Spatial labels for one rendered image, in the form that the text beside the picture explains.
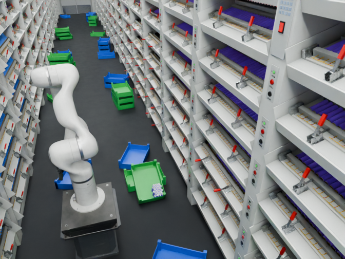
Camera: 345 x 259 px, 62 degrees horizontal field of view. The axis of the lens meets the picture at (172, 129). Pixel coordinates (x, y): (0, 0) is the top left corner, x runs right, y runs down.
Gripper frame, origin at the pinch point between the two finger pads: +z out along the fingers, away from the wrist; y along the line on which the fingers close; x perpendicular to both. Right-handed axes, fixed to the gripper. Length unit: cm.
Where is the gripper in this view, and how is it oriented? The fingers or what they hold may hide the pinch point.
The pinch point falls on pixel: (66, 178)
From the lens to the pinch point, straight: 182.0
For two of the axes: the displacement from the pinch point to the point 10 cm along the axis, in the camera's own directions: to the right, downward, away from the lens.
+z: -0.1, 9.5, -3.0
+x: 3.4, 2.8, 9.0
